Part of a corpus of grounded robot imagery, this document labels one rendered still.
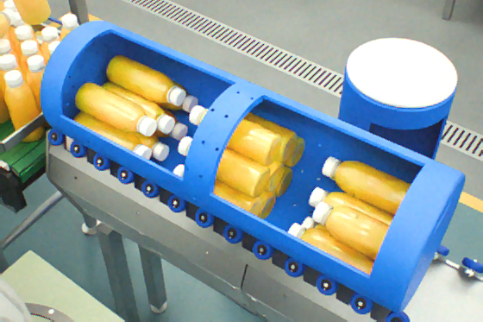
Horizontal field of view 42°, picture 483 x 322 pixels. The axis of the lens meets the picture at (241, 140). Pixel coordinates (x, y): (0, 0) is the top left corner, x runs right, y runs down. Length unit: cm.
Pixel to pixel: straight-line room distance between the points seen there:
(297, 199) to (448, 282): 36
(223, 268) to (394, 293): 44
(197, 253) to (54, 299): 39
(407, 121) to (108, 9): 255
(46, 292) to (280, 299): 49
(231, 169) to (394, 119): 51
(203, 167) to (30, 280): 37
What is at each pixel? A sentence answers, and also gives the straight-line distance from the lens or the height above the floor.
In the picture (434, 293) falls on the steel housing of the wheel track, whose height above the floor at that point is 93.
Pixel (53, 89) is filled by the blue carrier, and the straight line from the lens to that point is 143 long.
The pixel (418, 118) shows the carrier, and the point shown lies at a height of 99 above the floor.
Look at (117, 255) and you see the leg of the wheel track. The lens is 191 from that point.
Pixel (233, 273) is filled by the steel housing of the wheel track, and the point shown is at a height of 86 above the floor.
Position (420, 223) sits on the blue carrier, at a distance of 109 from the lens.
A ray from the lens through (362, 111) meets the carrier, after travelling 162.
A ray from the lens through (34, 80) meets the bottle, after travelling 165.
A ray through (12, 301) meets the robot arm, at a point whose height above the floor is 128.
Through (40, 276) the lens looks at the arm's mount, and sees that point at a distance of 122.
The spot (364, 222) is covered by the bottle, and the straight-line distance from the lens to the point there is 118.
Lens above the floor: 204
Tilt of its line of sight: 45 degrees down
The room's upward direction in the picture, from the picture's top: straight up
